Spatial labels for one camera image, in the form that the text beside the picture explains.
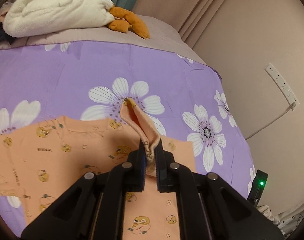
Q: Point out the white plush goose toy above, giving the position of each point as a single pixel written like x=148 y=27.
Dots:
x=39 y=17

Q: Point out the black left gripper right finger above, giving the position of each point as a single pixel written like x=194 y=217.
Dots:
x=173 y=177

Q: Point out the white wall power strip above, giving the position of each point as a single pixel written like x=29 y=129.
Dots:
x=283 y=86

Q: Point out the patterned white cloth on floor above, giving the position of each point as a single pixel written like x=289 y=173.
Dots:
x=286 y=221

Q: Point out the purple floral bed sheet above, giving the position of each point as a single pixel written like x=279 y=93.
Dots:
x=183 y=98

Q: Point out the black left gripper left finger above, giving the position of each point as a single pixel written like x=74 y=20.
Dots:
x=126 y=177

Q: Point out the orange cartoon print baby garment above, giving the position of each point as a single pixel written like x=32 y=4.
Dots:
x=39 y=161

